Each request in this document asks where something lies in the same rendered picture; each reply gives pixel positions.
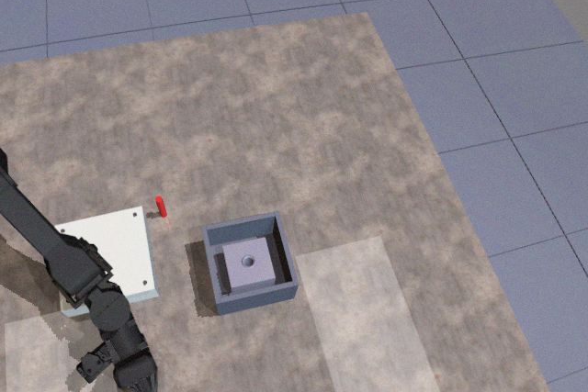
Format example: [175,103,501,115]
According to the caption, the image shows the red peg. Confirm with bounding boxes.
[155,196,167,218]

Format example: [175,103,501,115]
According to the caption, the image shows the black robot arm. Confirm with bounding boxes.
[0,149,130,384]

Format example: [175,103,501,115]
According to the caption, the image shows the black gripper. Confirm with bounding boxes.
[99,312,158,392]

